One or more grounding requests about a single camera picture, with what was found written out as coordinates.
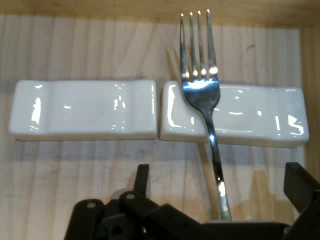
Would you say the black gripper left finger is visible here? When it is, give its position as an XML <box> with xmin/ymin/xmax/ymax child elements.
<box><xmin>63</xmin><ymin>163</ymin><xmax>201</xmax><ymax>240</ymax></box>

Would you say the silver metal fork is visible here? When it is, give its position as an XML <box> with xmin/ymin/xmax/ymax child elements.
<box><xmin>179</xmin><ymin>9</ymin><xmax>233</xmax><ymax>222</ymax></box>

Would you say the white ceramic cutlery rest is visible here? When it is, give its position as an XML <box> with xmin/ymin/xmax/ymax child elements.
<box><xmin>158</xmin><ymin>80</ymin><xmax>310</xmax><ymax>150</ymax></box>
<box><xmin>8</xmin><ymin>79</ymin><xmax>158</xmax><ymax>142</ymax></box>

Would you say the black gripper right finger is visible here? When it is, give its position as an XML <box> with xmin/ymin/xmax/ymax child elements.
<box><xmin>283</xmin><ymin>161</ymin><xmax>320</xmax><ymax>240</ymax></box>

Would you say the light wooden drawer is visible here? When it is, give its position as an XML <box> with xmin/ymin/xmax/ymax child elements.
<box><xmin>0</xmin><ymin>0</ymin><xmax>320</xmax><ymax>240</ymax></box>

